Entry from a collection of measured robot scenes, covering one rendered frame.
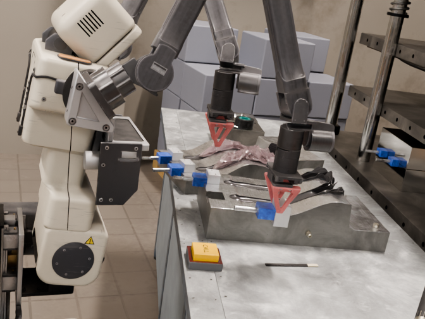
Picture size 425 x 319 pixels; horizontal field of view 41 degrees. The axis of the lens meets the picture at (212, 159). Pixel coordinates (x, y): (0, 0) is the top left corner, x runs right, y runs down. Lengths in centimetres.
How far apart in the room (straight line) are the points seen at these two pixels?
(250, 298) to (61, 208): 50
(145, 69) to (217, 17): 47
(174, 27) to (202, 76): 227
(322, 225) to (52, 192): 70
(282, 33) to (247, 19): 324
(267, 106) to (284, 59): 240
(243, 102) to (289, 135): 231
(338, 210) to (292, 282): 27
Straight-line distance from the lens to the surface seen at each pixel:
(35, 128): 137
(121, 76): 119
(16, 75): 421
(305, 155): 196
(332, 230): 155
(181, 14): 121
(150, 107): 440
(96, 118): 121
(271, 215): 135
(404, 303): 142
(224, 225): 147
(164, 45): 118
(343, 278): 144
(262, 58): 358
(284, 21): 127
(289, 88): 127
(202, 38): 379
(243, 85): 152
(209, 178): 160
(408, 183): 223
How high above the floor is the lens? 146
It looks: 18 degrees down
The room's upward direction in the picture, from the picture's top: 9 degrees clockwise
